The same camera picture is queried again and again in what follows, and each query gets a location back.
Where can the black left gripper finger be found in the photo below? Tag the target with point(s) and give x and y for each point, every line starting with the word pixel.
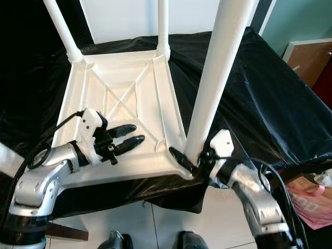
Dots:
pixel 130 144
pixel 124 129

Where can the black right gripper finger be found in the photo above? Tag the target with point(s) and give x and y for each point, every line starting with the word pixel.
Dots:
pixel 182 159

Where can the white plastic table top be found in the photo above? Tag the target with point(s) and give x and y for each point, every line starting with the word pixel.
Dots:
pixel 150 104

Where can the white plastic table leg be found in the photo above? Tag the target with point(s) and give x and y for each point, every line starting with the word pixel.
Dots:
pixel 218 72
pixel 62 31
pixel 9 161
pixel 163 26

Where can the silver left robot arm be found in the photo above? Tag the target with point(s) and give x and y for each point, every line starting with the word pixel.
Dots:
pixel 44 179

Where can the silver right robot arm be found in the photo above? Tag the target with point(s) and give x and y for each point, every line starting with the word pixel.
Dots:
pixel 262 199

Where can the black right robot foot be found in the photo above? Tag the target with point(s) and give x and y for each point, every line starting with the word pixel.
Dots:
pixel 194 241

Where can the black robot foot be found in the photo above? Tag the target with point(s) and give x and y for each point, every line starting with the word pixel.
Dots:
pixel 120 241
pixel 194 241

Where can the dark brown wooden piece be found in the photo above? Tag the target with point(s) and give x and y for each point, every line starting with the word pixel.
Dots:
pixel 67 232

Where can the black left robot foot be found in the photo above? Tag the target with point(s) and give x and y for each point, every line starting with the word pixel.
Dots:
pixel 120 241

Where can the black plastic table cover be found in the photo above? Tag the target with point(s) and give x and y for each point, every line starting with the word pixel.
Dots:
pixel 275 83

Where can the pink clear plastic bag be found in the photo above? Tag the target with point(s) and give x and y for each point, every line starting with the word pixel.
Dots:
pixel 308 199

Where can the dark red cloth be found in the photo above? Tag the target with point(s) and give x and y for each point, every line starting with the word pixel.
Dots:
pixel 324 85

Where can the white framed brown board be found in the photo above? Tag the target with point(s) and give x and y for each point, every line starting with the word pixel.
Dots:
pixel 308 59

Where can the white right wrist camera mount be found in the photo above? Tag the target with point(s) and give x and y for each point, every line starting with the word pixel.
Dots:
pixel 220 148

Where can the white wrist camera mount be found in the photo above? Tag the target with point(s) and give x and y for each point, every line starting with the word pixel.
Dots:
pixel 92 129
pixel 220 148

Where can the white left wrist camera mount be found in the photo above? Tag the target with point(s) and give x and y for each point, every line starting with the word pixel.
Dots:
pixel 92 129

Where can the dark grey wall trim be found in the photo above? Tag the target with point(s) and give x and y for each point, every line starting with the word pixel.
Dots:
pixel 259 13

